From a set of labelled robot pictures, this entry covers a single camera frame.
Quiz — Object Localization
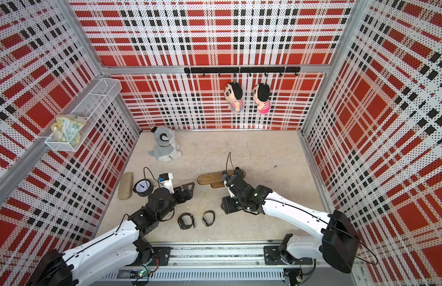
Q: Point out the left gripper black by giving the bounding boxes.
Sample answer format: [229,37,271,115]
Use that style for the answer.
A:
[157,182,195,221]

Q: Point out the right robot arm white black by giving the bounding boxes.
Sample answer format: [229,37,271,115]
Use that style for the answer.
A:
[221,168,360,274]

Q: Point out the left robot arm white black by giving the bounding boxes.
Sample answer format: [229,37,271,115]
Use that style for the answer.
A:
[27,182,195,286]

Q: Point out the chunky black watch leftmost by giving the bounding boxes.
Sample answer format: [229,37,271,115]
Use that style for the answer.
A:
[177,213,195,230]

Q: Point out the wooden watch stand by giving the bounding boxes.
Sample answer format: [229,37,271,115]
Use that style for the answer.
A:
[197,168,247,189]

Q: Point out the black round alarm clock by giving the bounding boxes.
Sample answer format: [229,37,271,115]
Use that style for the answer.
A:
[133,179,154,197]

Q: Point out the grey white plush dog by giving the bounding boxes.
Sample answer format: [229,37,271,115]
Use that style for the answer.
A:
[148,126,182,163]

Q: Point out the beige glasses case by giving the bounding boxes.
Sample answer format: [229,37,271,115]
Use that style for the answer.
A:
[117,172,133,200]

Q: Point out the hanging doll striped shirt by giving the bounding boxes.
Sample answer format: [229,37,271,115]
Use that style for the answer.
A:
[223,82,244,113]

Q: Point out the hanging doll pink shirt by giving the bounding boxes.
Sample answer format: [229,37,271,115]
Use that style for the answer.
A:
[253,83,271,114]

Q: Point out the yellow green snack packets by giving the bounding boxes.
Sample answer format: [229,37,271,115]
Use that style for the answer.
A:
[51,114,87,146]

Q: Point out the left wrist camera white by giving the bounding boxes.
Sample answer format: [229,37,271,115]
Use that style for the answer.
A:
[159,173,174,194]

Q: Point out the left camera black cable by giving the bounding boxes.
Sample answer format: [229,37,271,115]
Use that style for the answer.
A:
[143,166,161,181]

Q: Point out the aluminium mounting rail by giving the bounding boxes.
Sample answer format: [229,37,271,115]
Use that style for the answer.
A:
[73,241,365,269]

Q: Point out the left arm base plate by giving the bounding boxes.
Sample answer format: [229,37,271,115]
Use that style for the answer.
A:
[132,247,172,266]

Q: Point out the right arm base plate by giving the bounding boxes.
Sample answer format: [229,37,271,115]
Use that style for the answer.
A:
[263,246,313,266]

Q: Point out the black hook rail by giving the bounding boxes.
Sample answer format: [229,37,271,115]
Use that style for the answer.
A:
[183,67,302,76]

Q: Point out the white wire basket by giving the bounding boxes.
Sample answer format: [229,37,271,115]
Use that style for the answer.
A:
[45,78,122,152]

